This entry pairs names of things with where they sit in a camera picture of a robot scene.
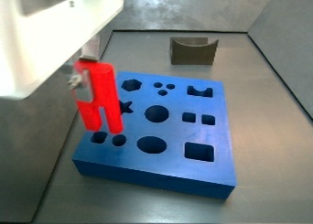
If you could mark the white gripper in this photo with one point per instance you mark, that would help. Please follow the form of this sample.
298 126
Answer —
41 33

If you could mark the red square-circle object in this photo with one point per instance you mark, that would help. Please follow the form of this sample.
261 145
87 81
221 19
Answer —
104 97

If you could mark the black curved fixture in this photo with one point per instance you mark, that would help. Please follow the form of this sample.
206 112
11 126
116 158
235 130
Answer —
193 50

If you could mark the blue foam shape block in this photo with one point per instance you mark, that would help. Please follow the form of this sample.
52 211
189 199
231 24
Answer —
174 146

